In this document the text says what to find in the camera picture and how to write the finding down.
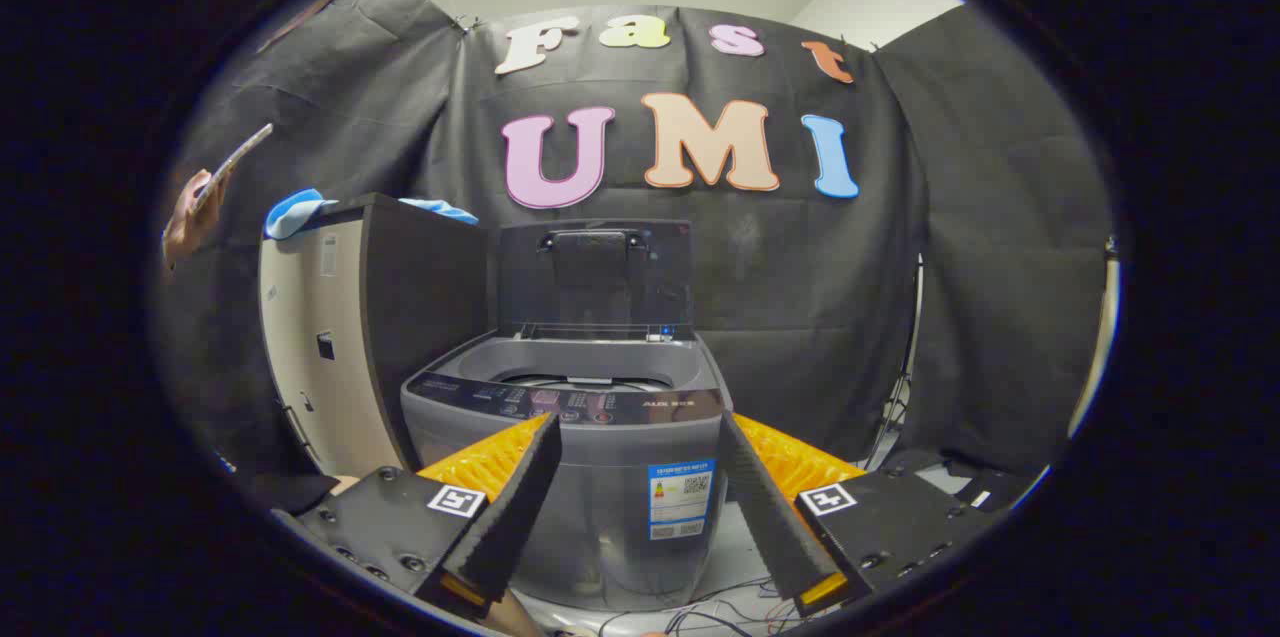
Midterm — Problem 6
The metal backdrop stand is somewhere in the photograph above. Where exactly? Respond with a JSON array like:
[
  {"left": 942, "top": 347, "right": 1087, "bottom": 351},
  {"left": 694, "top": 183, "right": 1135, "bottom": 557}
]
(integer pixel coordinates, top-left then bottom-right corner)
[{"left": 865, "top": 252, "right": 926, "bottom": 468}]

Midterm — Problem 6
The bundle of floor cables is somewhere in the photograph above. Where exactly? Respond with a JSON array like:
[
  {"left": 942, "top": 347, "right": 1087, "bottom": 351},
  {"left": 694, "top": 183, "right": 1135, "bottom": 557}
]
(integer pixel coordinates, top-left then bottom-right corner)
[{"left": 560, "top": 572, "right": 831, "bottom": 637}]

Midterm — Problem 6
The grey washing machine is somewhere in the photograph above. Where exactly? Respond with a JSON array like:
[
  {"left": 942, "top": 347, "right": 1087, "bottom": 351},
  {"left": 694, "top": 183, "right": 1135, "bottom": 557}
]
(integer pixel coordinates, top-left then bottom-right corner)
[{"left": 400, "top": 327, "right": 736, "bottom": 613}]

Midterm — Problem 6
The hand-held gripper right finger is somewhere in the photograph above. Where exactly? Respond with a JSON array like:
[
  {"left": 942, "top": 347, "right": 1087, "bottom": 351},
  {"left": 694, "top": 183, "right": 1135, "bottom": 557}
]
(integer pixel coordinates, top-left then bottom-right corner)
[{"left": 720, "top": 411, "right": 993, "bottom": 619}]

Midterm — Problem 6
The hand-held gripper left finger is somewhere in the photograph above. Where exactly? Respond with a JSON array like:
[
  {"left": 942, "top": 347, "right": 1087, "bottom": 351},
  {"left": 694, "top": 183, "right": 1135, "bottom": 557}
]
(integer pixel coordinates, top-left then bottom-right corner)
[{"left": 272, "top": 412, "right": 564, "bottom": 621}]

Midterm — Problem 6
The light blue polo shirt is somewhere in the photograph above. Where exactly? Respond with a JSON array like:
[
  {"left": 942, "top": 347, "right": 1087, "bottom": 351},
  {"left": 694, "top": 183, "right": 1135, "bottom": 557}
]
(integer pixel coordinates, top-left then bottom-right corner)
[{"left": 265, "top": 187, "right": 481, "bottom": 241}]

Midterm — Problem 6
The black backdrop cloth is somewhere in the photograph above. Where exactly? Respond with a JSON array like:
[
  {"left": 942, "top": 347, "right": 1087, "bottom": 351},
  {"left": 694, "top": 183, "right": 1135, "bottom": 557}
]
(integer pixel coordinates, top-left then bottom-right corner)
[{"left": 160, "top": 0, "right": 1116, "bottom": 518}]

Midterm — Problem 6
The smartphone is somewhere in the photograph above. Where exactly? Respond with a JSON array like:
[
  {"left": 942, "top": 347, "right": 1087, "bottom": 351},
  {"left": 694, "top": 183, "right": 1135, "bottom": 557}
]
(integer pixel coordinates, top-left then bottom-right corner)
[{"left": 190, "top": 122, "right": 274, "bottom": 213}]

